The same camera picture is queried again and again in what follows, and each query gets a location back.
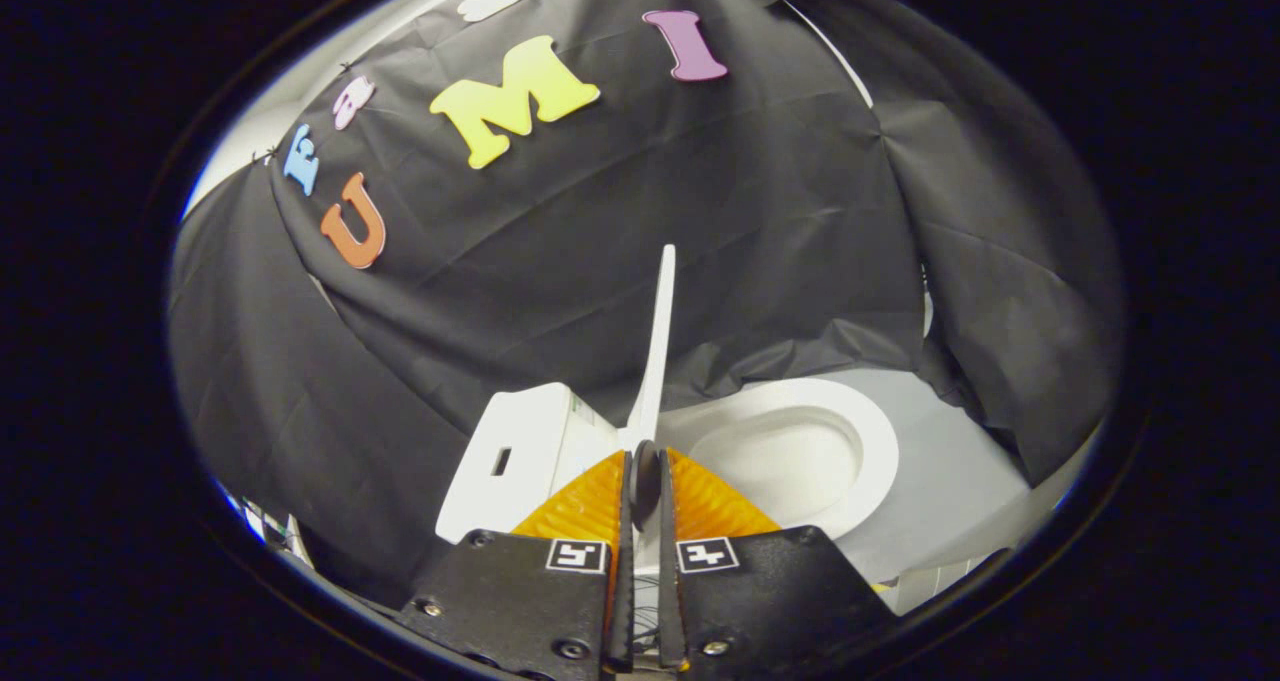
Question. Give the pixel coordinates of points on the white toilet lid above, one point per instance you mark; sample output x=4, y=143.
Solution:
x=658, y=361

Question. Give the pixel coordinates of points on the white cluttered shelf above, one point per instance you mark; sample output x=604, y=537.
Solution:
x=275, y=531

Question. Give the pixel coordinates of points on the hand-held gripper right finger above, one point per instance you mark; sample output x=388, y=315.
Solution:
x=770, y=591

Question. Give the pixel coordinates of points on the white ceramic toilet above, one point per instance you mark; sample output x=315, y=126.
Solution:
x=530, y=441

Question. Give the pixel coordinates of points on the black backdrop cloth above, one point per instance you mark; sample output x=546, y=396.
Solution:
x=600, y=241

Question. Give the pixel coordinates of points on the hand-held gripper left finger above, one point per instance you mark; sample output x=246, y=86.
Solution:
x=520, y=601

